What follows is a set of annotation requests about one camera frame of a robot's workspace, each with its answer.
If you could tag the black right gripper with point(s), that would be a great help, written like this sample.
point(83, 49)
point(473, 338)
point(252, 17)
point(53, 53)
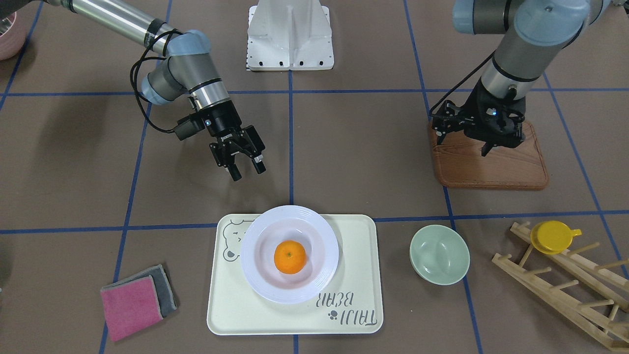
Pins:
point(225, 119)

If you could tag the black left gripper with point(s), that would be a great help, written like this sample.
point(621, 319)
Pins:
point(478, 109)

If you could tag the white ridged plate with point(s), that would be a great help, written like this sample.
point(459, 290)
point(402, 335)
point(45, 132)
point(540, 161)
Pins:
point(268, 231)

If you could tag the orange fruit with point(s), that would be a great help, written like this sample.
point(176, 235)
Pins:
point(290, 257)

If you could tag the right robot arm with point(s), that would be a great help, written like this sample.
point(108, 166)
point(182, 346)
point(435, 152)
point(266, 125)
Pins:
point(176, 63)

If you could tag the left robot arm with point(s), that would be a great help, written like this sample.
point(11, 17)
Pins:
point(533, 34)

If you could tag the brown wooden tray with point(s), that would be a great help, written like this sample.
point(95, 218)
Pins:
point(458, 163)

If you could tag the cream bear tray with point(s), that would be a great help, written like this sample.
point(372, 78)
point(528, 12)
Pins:
point(350, 304)

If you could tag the yellow cup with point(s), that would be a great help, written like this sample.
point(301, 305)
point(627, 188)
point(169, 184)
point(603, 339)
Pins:
point(551, 237)

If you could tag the green bowl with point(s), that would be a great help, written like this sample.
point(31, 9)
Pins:
point(439, 255)

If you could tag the pink folded cloth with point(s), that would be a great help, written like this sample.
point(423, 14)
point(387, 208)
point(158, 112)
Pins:
point(137, 302)

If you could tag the wooden cup rack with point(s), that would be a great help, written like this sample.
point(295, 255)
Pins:
point(591, 300)

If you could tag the pink bowl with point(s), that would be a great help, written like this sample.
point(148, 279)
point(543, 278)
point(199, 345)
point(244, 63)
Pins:
point(13, 36)

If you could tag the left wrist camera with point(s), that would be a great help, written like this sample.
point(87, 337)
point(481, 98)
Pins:
point(446, 119)

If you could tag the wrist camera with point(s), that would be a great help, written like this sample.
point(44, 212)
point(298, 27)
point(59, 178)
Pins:
point(446, 119)
point(189, 126)

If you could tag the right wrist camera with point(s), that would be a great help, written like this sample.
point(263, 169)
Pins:
point(189, 126)

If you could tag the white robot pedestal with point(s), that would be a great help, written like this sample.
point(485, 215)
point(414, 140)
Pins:
point(289, 35)

